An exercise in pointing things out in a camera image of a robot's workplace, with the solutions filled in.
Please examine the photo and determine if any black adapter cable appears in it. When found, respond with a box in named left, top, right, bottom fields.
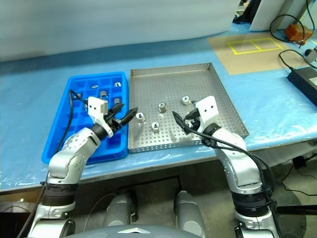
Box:
left=278, top=49, right=317, bottom=72

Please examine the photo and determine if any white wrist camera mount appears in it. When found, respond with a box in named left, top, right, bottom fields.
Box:
left=88, top=96, right=114, bottom=138
left=194, top=96, right=219, bottom=125

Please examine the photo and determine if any brown cardboard sheet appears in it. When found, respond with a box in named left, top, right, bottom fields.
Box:
left=207, top=32, right=317, bottom=75

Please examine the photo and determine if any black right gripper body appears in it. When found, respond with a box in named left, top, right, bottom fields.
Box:
left=188, top=113, right=202, bottom=131

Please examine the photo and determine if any perforated metal tray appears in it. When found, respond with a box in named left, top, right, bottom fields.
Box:
left=128, top=62, right=250, bottom=154

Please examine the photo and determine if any black bar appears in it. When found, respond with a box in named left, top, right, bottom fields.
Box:
left=276, top=204, right=317, bottom=215

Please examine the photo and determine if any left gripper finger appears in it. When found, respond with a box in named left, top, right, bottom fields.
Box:
left=118, top=108, right=139, bottom=126
left=108, top=104, right=124, bottom=116

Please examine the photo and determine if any white panel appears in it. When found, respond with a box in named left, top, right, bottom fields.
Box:
left=249, top=0, right=308, bottom=32

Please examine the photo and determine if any blue plastic table cover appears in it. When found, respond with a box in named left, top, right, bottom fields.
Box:
left=0, top=23, right=317, bottom=191

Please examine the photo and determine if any grey rounded shape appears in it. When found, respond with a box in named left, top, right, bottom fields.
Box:
left=174, top=190, right=206, bottom=236
left=103, top=193, right=133, bottom=228

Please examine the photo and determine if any black looped cable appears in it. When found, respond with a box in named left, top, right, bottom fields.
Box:
left=269, top=14, right=313, bottom=45

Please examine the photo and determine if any black rectangular block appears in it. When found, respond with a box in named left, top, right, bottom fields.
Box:
left=292, top=156, right=307, bottom=169

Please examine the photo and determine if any blue compartment tray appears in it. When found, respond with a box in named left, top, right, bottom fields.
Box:
left=41, top=71, right=129, bottom=164

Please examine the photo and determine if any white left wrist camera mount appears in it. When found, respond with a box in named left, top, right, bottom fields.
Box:
left=88, top=96, right=114, bottom=138

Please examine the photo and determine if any thin grey floor cable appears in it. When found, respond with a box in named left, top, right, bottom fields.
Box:
left=88, top=193, right=117, bottom=225

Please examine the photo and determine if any black power adapter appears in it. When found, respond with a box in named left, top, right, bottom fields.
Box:
left=286, top=66, right=317, bottom=102

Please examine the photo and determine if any grey housing with white emblem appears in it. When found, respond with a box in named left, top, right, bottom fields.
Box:
left=61, top=224, right=199, bottom=238

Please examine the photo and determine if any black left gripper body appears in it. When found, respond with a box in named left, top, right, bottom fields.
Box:
left=106, top=109, right=124, bottom=132

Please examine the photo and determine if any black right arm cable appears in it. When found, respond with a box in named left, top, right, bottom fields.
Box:
left=184, top=116, right=277, bottom=206

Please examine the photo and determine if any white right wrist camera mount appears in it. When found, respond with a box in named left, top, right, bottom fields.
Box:
left=194, top=96, right=219, bottom=125

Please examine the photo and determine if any yellow tape rectangle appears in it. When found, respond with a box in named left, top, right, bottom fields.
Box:
left=227, top=38, right=283, bottom=55

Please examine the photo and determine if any grey metal stand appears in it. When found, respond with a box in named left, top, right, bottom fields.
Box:
left=306, top=46, right=317, bottom=63

